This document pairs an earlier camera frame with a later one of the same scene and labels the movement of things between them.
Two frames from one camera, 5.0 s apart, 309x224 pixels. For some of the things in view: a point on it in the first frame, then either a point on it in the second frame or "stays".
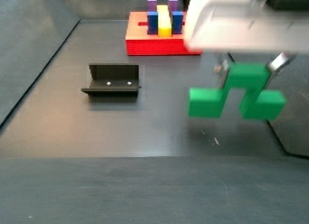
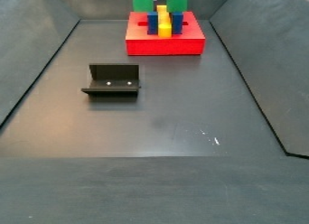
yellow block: [165, 22] stays
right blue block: [177, 22] stays
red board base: [150, 44] stays
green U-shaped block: [264, 104] -> [178, 2]
